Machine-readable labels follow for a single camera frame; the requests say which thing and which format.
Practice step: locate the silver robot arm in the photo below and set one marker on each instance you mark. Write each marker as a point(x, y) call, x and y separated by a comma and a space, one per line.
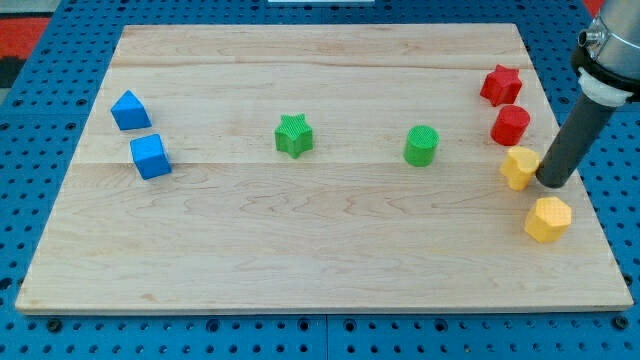
point(606, 59)

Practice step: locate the blue triangle block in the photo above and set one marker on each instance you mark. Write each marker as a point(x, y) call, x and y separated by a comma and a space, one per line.
point(129, 113)

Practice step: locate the wooden board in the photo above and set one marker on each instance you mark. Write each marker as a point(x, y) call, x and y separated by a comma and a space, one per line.
point(348, 227)

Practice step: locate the green star block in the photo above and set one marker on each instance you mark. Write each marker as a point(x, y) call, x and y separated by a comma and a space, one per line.
point(293, 135)

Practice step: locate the green cylinder block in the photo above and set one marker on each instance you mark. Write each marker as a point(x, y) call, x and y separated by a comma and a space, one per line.
point(421, 145)

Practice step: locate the blue cube block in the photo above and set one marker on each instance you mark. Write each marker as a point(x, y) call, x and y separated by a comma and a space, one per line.
point(150, 157)

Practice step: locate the red cylinder block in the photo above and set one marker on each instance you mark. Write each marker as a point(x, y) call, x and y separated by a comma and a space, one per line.
point(510, 125)

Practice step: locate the yellow heart block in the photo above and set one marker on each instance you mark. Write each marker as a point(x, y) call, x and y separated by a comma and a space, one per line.
point(519, 166)

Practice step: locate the red star block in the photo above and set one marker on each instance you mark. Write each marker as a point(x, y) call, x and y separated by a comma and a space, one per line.
point(501, 86)

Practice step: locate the yellow hexagon block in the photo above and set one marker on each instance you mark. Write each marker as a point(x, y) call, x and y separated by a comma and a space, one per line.
point(548, 219)

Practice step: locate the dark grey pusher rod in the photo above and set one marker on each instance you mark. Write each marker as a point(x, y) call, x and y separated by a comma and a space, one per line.
point(574, 139)

